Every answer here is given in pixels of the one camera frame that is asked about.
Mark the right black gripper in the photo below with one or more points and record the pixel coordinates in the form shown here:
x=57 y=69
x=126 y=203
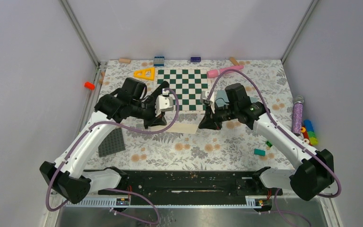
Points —
x=208 y=122

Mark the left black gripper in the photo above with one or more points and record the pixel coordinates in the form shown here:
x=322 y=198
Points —
x=160 y=120

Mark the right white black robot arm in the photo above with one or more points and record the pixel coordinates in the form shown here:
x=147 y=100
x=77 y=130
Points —
x=313 y=169

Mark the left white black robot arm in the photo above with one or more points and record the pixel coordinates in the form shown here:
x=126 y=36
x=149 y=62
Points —
x=67 y=174

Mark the grey-blue envelope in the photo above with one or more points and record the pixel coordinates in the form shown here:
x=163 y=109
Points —
x=222 y=97

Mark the floral patterned table mat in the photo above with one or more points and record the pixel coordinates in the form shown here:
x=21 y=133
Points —
x=231 y=148

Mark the black silver microphone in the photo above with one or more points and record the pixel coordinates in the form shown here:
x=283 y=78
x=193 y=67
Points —
x=158 y=91

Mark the green white chessboard mat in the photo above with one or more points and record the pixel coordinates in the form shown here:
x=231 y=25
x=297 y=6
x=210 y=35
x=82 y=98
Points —
x=188 y=84

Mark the yellow triangle toy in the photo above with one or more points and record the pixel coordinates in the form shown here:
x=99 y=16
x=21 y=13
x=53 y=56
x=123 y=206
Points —
x=147 y=74

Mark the pink toy microphone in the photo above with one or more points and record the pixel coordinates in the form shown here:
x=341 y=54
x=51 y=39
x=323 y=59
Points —
x=215 y=73

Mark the grey lego baseplate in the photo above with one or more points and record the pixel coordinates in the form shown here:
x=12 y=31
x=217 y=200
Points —
x=113 y=143

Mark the teal small block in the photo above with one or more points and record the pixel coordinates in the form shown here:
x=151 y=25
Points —
x=259 y=152

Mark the blue grey lego brick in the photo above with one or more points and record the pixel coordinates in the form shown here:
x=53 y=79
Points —
x=158 y=61

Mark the purple lego brick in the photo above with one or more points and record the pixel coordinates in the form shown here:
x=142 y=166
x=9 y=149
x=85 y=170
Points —
x=195 y=59

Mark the right wooden cylinder peg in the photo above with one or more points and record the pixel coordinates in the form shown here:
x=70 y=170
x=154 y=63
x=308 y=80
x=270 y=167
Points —
x=233 y=61

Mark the wooden cylinder peg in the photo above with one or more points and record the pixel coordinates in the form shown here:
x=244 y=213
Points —
x=124 y=61
x=233 y=61

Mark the left wooden cylinder peg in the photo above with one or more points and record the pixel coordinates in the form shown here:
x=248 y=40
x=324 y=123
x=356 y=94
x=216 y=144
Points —
x=124 y=61

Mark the orange red small cylinder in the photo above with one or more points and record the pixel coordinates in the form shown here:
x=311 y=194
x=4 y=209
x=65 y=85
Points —
x=89 y=85

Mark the purple glitter microphone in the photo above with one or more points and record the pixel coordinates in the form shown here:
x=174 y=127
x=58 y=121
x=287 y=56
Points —
x=297 y=114

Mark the colourful block toy pile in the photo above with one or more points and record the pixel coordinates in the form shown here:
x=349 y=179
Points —
x=308 y=132

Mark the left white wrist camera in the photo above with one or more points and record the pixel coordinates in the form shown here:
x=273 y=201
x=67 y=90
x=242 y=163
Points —
x=164 y=102

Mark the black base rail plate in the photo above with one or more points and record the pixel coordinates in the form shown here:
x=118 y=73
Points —
x=219 y=188

